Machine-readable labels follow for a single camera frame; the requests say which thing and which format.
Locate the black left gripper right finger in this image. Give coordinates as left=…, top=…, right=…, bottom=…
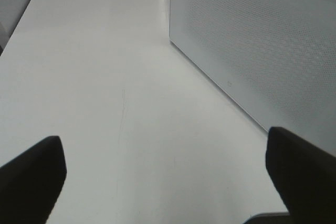
left=265, top=127, right=335, bottom=223

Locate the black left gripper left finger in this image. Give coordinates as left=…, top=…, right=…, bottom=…
left=1, top=136, right=67, bottom=223

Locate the white microwave oven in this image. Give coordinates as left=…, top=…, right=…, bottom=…
left=166, top=0, right=336, bottom=154

